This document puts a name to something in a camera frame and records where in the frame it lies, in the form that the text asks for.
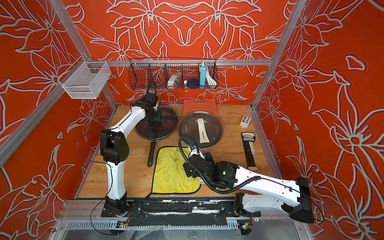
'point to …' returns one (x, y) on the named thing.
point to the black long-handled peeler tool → (248, 138)
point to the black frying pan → (169, 121)
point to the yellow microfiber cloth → (169, 174)
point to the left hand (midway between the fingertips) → (157, 116)
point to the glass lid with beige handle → (204, 127)
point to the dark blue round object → (193, 83)
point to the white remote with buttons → (245, 121)
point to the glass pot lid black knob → (152, 123)
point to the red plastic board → (209, 105)
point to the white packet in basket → (173, 81)
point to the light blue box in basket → (202, 78)
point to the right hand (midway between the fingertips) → (189, 161)
